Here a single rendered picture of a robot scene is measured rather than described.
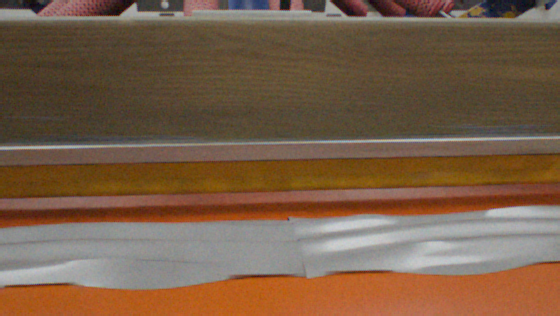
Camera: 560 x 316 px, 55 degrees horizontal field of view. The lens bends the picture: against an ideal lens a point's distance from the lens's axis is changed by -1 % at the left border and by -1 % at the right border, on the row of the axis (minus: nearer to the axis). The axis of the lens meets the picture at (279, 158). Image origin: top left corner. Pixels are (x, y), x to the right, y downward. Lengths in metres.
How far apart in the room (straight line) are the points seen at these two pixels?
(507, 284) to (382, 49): 0.14
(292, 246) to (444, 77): 0.14
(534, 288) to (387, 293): 0.06
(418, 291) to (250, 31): 0.16
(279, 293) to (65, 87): 0.16
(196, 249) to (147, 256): 0.02
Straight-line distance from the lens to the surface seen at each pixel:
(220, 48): 0.29
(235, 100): 0.29
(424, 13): 0.94
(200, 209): 0.31
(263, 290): 0.21
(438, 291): 0.22
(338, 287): 0.21
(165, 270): 0.22
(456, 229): 0.27
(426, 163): 0.33
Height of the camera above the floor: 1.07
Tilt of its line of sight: 14 degrees down
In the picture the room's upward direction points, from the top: straight up
